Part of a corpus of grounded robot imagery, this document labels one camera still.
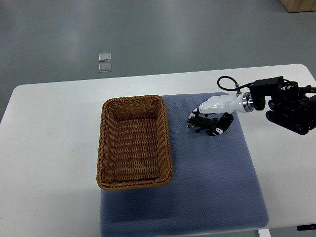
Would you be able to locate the white table leg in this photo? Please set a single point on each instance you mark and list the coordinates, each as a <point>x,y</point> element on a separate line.
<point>264,233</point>

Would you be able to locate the wooden box corner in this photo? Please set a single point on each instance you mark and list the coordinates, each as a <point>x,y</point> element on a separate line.
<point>296,6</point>

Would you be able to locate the upper clear floor tile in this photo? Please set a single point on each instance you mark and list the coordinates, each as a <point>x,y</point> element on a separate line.
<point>104,57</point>

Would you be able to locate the blue quilted mat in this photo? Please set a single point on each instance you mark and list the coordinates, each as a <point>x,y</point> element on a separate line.
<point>214,187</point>

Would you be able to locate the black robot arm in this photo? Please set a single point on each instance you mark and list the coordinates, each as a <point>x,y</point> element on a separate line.
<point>291,106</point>

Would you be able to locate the dark green toy crocodile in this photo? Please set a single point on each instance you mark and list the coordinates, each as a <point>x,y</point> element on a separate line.
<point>207,124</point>

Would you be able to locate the black bracket under table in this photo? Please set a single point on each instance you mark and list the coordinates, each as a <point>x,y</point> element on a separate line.
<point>306,227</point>

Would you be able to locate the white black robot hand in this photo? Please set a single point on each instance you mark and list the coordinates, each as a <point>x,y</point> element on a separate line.
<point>222,107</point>

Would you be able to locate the brown wicker basket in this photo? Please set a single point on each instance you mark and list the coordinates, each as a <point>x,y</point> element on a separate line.
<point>134,144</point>

